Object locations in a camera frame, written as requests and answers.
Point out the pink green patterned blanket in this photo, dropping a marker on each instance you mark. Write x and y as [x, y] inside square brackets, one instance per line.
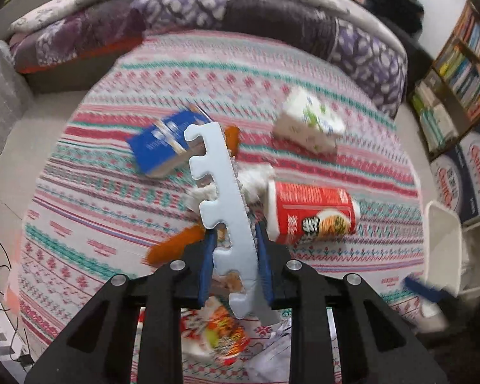
[104, 208]

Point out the orange wrapper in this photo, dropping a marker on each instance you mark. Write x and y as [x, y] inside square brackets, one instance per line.
[232, 138]
[172, 246]

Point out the white notched foam strip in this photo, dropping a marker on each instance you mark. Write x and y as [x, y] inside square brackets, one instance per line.
[228, 192]

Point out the white plastic bin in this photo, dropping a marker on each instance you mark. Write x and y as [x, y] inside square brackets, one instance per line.
[444, 240]

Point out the red instant noodle cup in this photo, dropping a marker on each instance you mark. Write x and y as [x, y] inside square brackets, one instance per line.
[308, 208]

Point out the crumpled clear plastic wrapper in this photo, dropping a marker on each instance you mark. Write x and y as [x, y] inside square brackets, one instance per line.
[272, 358]

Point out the colourful instant noodle packet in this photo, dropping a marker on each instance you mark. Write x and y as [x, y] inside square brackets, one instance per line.
[220, 336]

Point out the white paper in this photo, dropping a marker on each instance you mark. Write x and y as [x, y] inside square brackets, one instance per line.
[432, 316]

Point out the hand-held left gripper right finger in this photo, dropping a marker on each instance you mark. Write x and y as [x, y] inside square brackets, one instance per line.
[264, 266]

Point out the purple patchwork quilt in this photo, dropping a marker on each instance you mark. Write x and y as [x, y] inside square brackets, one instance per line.
[224, 12]

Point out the wooden bookshelf with books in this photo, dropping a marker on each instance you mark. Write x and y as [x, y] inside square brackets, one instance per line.
[460, 72]

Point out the dark clothing pile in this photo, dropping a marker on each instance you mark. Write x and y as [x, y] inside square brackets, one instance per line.
[396, 4]

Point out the grey cushion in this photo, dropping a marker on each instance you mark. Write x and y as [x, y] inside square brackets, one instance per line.
[2, 100]

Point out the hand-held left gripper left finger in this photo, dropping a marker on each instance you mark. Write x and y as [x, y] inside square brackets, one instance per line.
[206, 266]

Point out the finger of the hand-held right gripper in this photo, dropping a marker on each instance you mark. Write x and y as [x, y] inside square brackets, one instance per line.
[424, 288]

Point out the orange and white plush toy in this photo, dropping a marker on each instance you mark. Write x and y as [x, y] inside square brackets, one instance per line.
[256, 180]

